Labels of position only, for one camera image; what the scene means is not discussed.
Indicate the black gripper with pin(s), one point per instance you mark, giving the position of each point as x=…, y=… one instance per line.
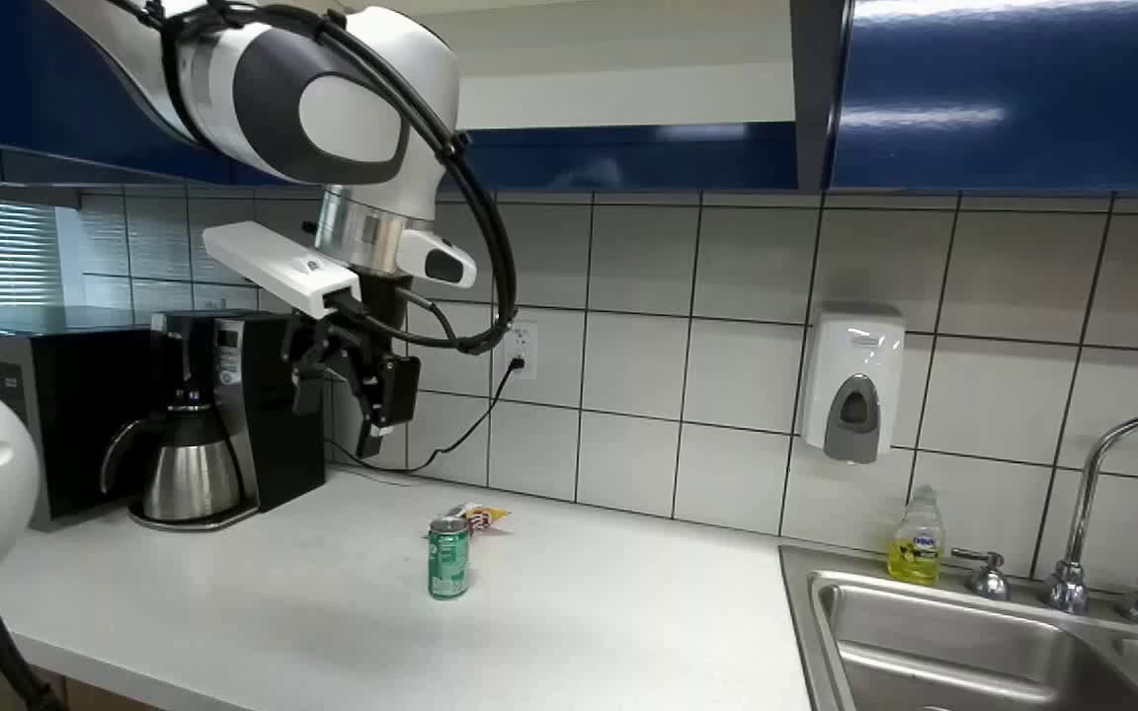
x=382, y=314

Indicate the open blue cabinet door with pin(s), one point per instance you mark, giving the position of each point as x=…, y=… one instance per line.
x=814, y=92

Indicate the black steel coffee maker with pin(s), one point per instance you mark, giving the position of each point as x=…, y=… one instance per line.
x=283, y=419

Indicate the steel coffee carafe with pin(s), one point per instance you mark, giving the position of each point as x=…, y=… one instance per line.
x=196, y=477

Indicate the crumpled snack wrapper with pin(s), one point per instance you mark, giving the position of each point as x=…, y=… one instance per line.
x=487, y=520

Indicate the yellow dish soap bottle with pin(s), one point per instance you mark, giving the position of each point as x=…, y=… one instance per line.
x=915, y=547

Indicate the stainless steel sink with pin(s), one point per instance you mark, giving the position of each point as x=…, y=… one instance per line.
x=938, y=644

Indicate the chrome gooseneck faucet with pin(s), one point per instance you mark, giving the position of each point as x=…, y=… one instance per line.
x=1068, y=578

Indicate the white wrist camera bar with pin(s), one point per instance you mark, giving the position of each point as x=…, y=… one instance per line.
x=277, y=267

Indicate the white wall outlet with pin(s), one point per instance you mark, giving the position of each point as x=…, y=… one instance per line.
x=524, y=336

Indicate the white wall soap dispenser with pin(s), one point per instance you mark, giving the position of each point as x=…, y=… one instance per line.
x=851, y=358

